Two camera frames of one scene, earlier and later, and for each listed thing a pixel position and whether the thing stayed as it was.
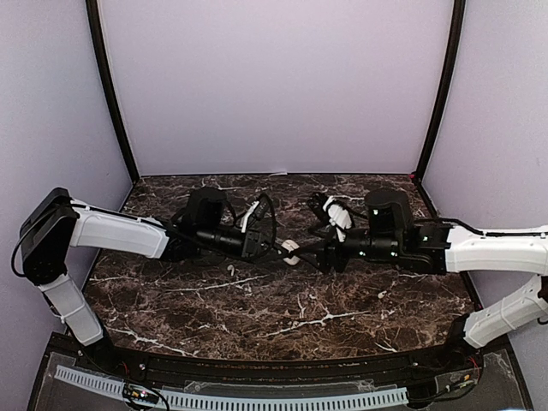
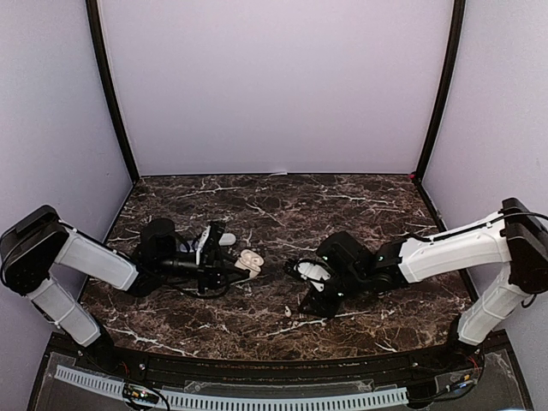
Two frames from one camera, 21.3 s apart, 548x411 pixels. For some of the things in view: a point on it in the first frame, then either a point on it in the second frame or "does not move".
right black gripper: [325, 249] -> [324, 309]
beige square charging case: [291, 245] -> [251, 261]
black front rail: [256, 368] does not move
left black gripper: [253, 243] -> [211, 274]
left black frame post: [128, 148] does not move
